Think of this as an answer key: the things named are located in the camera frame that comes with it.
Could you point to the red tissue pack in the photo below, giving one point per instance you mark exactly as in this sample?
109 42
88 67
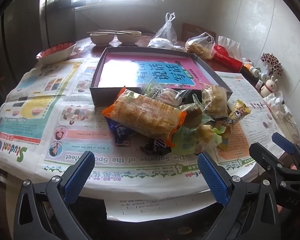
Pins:
228 52

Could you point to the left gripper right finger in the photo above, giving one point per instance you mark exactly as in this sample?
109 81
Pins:
249 209

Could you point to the wooden chair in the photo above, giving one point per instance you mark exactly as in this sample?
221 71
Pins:
191 30

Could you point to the Snickers bar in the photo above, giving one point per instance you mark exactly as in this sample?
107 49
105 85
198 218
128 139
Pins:
156 147

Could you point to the blue biscuit packet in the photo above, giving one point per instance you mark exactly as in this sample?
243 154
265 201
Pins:
121 133

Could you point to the pink and blue book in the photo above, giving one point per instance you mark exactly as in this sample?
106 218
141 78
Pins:
133 69

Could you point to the tall clear plastic bag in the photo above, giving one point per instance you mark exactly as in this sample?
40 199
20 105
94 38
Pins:
167 31

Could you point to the person's right hand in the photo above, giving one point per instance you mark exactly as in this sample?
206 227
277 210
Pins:
280 208

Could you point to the small white bottle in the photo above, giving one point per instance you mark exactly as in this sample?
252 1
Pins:
262 76

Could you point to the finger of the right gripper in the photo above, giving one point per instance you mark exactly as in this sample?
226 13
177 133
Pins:
285 142
272 164

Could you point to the plastic bag of fried snacks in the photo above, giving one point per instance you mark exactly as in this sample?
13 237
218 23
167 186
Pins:
201 45

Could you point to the student newspaper sheet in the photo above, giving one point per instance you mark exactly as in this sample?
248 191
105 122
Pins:
49 120

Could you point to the left white bowl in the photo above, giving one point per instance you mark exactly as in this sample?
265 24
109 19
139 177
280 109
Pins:
101 39

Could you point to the green wrapped snack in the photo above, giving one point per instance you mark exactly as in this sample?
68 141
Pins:
194 141

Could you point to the white bowl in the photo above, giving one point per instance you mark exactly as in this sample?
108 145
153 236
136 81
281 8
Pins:
129 37
101 39

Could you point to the clear pastry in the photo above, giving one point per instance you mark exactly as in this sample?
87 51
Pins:
214 100

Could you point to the orange cracker packet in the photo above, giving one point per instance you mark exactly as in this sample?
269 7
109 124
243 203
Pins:
147 116

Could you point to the grey cardboard box tray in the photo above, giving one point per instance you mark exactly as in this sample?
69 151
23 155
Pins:
103 97

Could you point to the red rimmed bowl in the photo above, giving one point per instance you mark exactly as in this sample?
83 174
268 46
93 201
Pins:
56 54

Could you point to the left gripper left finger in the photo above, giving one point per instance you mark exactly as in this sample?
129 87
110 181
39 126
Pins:
42 210

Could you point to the right white bowl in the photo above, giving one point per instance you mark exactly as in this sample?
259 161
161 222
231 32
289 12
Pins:
129 37

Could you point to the crumpled white plastic bag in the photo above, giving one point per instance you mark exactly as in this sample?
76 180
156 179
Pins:
162 43

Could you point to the orange capped bottle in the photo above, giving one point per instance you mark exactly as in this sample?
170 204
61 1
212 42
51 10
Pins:
253 71

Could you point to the rabbit figurine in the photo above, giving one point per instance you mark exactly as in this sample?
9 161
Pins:
269 87

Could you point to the red flower decoration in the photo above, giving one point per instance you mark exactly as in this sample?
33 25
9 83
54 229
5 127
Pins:
272 64

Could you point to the crumpled white tissue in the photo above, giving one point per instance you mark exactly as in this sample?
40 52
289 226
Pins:
283 116

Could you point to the black refrigerator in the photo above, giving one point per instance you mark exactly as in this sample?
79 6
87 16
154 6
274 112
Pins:
28 27

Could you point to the yellow cartoon snack packet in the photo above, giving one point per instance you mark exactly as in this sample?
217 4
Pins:
239 112

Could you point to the right newspaper sheet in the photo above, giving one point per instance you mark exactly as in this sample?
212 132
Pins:
258 126

